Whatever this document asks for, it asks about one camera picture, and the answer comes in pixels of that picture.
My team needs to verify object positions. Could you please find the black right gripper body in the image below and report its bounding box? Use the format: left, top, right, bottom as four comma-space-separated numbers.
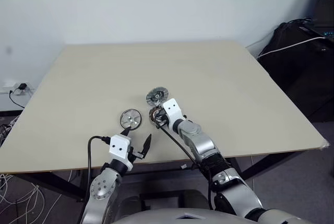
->
159, 112, 171, 129

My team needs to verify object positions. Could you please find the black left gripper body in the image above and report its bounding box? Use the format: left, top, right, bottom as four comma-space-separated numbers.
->
127, 145, 146, 163

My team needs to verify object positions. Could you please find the silver spoked rotor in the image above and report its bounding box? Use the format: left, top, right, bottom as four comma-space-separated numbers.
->
120, 109, 144, 131

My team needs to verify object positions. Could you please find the grey robot torso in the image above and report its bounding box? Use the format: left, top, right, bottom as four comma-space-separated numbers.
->
112, 207, 334, 224

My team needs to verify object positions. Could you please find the large black bag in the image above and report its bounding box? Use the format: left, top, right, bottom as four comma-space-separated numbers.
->
258, 21, 334, 123

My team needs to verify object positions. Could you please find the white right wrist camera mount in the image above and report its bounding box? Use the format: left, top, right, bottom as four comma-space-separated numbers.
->
162, 98, 184, 132

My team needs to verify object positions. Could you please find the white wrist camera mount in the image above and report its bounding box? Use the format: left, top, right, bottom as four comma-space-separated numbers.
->
162, 98, 184, 132
109, 134, 134, 170

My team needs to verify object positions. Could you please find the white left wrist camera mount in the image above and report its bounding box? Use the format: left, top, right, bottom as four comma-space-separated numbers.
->
109, 134, 134, 170

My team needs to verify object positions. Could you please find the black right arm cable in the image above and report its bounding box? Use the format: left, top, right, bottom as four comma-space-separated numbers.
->
156, 124, 217, 211

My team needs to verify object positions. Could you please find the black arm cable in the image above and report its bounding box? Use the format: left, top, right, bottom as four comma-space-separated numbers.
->
156, 124, 217, 211
87, 135, 111, 204

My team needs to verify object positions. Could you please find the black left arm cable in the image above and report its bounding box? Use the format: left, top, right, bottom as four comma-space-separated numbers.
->
87, 135, 111, 204

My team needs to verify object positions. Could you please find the black metal table frame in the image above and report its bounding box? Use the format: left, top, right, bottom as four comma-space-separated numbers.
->
0, 153, 308, 204

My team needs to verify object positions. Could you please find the white floor cable tangle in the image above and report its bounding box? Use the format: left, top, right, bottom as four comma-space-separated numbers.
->
0, 166, 76, 224

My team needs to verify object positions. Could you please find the black adapter cable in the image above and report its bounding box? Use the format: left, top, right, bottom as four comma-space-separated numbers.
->
9, 88, 26, 110

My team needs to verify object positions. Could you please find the mixed cable tangle by wall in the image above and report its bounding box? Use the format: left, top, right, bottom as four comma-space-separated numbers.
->
0, 115, 20, 148

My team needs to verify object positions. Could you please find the white wall socket strip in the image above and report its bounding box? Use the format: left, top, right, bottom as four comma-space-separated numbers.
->
0, 81, 34, 96

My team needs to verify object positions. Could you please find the white cable over bag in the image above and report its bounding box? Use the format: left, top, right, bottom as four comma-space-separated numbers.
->
257, 36, 334, 57

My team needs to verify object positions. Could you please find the black cable bundle on bag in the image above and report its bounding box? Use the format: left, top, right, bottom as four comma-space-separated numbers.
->
287, 17, 314, 27

